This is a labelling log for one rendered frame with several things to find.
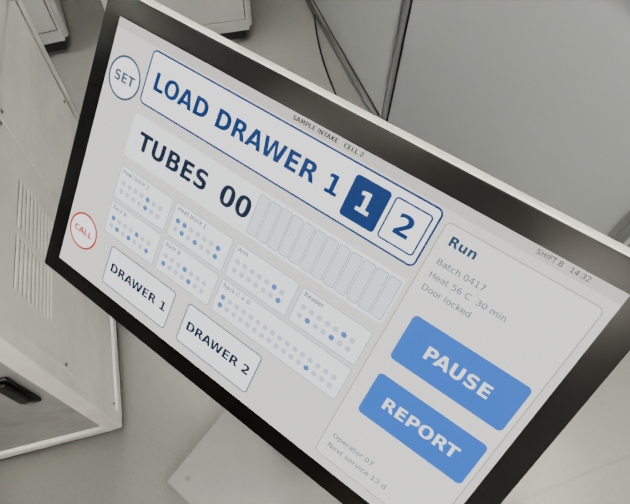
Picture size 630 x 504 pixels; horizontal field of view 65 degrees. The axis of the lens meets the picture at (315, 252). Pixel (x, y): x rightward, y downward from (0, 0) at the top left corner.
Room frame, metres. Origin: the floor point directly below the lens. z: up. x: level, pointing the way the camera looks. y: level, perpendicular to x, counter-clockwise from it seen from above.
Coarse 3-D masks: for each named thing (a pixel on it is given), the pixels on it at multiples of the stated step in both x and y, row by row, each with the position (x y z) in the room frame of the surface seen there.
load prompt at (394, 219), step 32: (160, 64) 0.37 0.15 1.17; (160, 96) 0.35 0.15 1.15; (192, 96) 0.34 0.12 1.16; (224, 96) 0.33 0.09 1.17; (192, 128) 0.32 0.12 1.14; (224, 128) 0.31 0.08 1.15; (256, 128) 0.30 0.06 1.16; (288, 128) 0.29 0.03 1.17; (256, 160) 0.28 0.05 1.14; (288, 160) 0.28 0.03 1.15; (320, 160) 0.27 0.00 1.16; (352, 160) 0.26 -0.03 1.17; (288, 192) 0.26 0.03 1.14; (320, 192) 0.25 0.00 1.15; (352, 192) 0.24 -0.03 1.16; (384, 192) 0.24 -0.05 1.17; (352, 224) 0.23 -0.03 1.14; (384, 224) 0.22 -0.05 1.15; (416, 224) 0.22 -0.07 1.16; (416, 256) 0.20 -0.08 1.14
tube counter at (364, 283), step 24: (240, 192) 0.27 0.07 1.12; (264, 192) 0.26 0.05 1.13; (240, 216) 0.25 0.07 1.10; (264, 216) 0.25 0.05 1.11; (288, 216) 0.24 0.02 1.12; (264, 240) 0.23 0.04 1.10; (288, 240) 0.23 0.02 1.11; (312, 240) 0.22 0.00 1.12; (336, 240) 0.22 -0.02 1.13; (312, 264) 0.21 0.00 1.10; (336, 264) 0.20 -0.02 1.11; (360, 264) 0.20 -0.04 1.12; (336, 288) 0.19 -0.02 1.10; (360, 288) 0.19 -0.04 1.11; (384, 288) 0.18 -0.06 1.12; (384, 312) 0.17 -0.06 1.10
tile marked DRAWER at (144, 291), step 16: (112, 256) 0.26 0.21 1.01; (128, 256) 0.25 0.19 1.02; (112, 272) 0.24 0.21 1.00; (128, 272) 0.24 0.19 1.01; (144, 272) 0.24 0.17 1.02; (112, 288) 0.23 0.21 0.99; (128, 288) 0.23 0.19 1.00; (144, 288) 0.22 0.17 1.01; (160, 288) 0.22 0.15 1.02; (144, 304) 0.21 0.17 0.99; (160, 304) 0.21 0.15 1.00; (160, 320) 0.20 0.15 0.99
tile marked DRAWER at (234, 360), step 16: (192, 304) 0.20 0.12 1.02; (192, 320) 0.19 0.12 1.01; (208, 320) 0.19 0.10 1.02; (176, 336) 0.18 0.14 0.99; (192, 336) 0.18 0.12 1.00; (208, 336) 0.18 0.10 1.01; (224, 336) 0.17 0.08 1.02; (192, 352) 0.17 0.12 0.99; (208, 352) 0.16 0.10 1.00; (224, 352) 0.16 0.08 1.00; (240, 352) 0.16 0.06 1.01; (256, 352) 0.16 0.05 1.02; (224, 368) 0.15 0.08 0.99; (240, 368) 0.15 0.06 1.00; (256, 368) 0.15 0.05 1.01; (240, 384) 0.14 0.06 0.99
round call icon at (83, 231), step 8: (80, 208) 0.30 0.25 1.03; (72, 216) 0.30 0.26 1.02; (80, 216) 0.30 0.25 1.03; (88, 216) 0.29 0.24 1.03; (72, 224) 0.29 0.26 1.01; (80, 224) 0.29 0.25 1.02; (88, 224) 0.29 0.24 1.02; (96, 224) 0.29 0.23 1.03; (72, 232) 0.29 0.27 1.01; (80, 232) 0.28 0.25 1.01; (88, 232) 0.28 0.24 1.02; (96, 232) 0.28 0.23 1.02; (72, 240) 0.28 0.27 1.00; (80, 240) 0.28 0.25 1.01; (88, 240) 0.28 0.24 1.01; (96, 240) 0.27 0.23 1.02; (80, 248) 0.27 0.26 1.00; (88, 248) 0.27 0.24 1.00
